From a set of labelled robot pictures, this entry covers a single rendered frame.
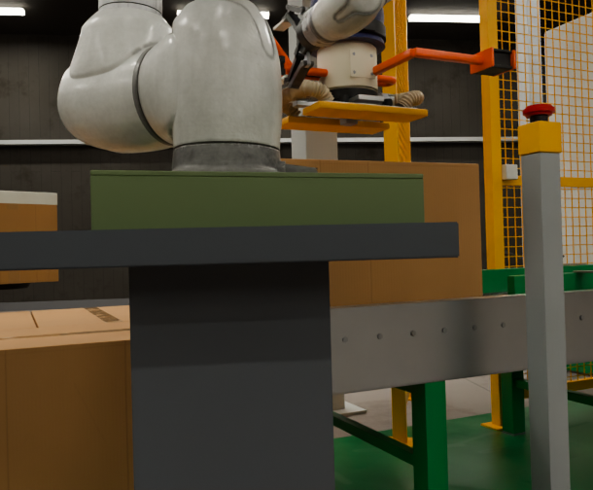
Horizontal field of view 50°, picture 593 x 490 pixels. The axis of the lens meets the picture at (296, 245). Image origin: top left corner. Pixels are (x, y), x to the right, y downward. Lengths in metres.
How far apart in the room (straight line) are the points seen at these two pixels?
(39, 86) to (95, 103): 9.21
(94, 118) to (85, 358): 0.58
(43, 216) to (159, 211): 2.37
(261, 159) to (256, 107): 0.07
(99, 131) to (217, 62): 0.25
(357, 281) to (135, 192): 0.97
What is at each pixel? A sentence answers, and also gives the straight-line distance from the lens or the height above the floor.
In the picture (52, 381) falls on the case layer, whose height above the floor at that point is 0.47.
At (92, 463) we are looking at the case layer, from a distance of 1.48.
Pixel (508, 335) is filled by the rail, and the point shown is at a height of 0.50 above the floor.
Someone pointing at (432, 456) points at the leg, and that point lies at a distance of 1.62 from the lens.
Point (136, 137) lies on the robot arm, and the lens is 1.01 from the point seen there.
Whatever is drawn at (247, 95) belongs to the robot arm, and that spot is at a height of 0.93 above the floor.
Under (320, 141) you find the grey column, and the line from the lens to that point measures 2.89.
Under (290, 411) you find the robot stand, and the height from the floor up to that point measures 0.52.
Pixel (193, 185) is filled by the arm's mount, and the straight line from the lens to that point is 0.73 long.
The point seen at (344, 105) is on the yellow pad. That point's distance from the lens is 1.70.
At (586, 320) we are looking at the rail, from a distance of 1.90.
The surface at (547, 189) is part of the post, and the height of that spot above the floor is 0.85.
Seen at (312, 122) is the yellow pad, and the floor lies 1.09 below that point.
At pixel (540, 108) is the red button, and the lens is 1.57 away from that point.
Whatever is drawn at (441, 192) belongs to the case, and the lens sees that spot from 1.75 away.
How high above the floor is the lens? 0.72
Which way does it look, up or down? 1 degrees up
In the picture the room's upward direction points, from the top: 2 degrees counter-clockwise
